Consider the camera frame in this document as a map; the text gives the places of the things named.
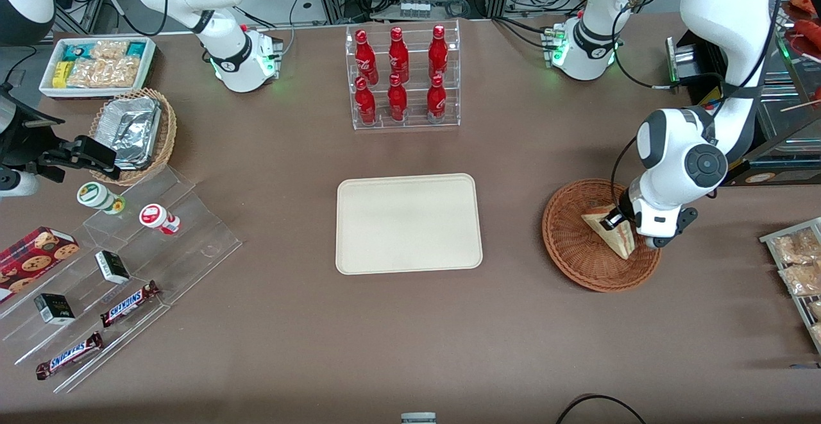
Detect white rectangular snack bin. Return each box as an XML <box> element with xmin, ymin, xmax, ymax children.
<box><xmin>39</xmin><ymin>37</ymin><xmax>157</xmax><ymax>100</ymax></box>

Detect triangular sandwich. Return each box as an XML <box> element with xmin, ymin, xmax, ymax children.
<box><xmin>581</xmin><ymin>203</ymin><xmax>637</xmax><ymax>260</ymax></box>

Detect black hot food warmer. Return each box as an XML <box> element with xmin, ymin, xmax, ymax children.
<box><xmin>666</xmin><ymin>0</ymin><xmax>821</xmax><ymax>187</ymax></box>

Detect red cola bottle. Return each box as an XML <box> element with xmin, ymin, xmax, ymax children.
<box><xmin>387</xmin><ymin>74</ymin><xmax>408</xmax><ymax>122</ymax></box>
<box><xmin>427</xmin><ymin>74</ymin><xmax>447</xmax><ymax>123</ymax></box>
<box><xmin>355</xmin><ymin>30</ymin><xmax>379</xmax><ymax>85</ymax></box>
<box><xmin>389</xmin><ymin>26</ymin><xmax>410</xmax><ymax>83</ymax></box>
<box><xmin>428</xmin><ymin>24</ymin><xmax>449</xmax><ymax>78</ymax></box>
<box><xmin>355</xmin><ymin>76</ymin><xmax>378</xmax><ymax>125</ymax></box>

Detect clear acrylic step display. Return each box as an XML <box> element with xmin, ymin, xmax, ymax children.
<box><xmin>0</xmin><ymin>164</ymin><xmax>243</xmax><ymax>394</ymax></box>

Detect small black carton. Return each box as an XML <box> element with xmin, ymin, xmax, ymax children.
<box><xmin>95</xmin><ymin>251</ymin><xmax>131</xmax><ymax>285</ymax></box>
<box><xmin>33</xmin><ymin>293</ymin><xmax>76</xmax><ymax>326</ymax></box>

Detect round brown wicker basket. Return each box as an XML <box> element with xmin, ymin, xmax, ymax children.
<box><xmin>542</xmin><ymin>178</ymin><xmax>663</xmax><ymax>293</ymax></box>

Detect light wicker basket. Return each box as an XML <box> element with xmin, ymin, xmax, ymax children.
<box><xmin>89</xmin><ymin>88</ymin><xmax>178</xmax><ymax>187</ymax></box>

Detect green lidded yogurt cup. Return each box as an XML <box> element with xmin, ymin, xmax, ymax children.
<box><xmin>77</xmin><ymin>182</ymin><xmax>126</xmax><ymax>216</ymax></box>

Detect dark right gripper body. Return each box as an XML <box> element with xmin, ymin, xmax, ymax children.
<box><xmin>0</xmin><ymin>84</ymin><xmax>65</xmax><ymax>171</ymax></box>

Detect cream rectangular serving tray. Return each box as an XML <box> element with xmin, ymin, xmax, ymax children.
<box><xmin>335</xmin><ymin>173</ymin><xmax>484</xmax><ymax>276</ymax></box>

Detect clear bag of crackers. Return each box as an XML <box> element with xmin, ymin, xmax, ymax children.
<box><xmin>67</xmin><ymin>57</ymin><xmax>140</xmax><ymax>89</ymax></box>
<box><xmin>90</xmin><ymin>40</ymin><xmax>130</xmax><ymax>63</ymax></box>

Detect stacked aluminium foil containers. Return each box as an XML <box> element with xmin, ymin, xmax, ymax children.
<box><xmin>96</xmin><ymin>96</ymin><xmax>162</xmax><ymax>172</ymax></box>

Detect red lidded yogurt cup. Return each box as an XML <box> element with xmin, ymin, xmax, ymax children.
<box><xmin>139</xmin><ymin>203</ymin><xmax>182</xmax><ymax>236</ymax></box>

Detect red tartan cookie box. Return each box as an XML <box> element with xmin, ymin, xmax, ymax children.
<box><xmin>0</xmin><ymin>226</ymin><xmax>81</xmax><ymax>303</ymax></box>

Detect grey wire snack rack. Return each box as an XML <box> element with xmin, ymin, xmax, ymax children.
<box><xmin>760</xmin><ymin>217</ymin><xmax>821</xmax><ymax>355</ymax></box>

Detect steel warmer pan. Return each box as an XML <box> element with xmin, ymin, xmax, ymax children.
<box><xmin>760</xmin><ymin>84</ymin><xmax>821</xmax><ymax>139</ymax></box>

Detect snickers chocolate bar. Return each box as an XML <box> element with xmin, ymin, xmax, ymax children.
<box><xmin>35</xmin><ymin>332</ymin><xmax>104</xmax><ymax>381</ymax></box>
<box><xmin>100</xmin><ymin>280</ymin><xmax>161</xmax><ymax>328</ymax></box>

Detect clear acrylic bottle rack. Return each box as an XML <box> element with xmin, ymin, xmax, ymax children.
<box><xmin>345</xmin><ymin>20</ymin><xmax>461</xmax><ymax>131</ymax></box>

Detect black looped cable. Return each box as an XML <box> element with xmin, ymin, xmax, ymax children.
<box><xmin>555</xmin><ymin>394</ymin><xmax>647</xmax><ymax>424</ymax></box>

